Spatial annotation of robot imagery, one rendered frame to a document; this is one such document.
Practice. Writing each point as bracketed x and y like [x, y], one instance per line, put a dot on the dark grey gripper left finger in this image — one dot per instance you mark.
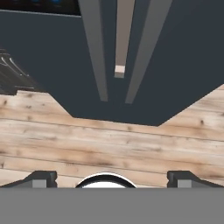
[40, 178]

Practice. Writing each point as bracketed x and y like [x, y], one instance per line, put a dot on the black panel with blue lights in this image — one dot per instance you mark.
[38, 5]

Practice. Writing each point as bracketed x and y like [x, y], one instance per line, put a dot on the white round thing black rim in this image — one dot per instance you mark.
[105, 181]

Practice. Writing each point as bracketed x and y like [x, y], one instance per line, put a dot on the dark grey fridge door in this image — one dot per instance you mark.
[186, 52]
[52, 61]

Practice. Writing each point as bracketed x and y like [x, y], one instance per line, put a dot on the black appliance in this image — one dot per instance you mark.
[16, 78]

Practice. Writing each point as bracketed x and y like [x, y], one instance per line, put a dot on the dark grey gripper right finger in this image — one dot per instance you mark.
[182, 178]

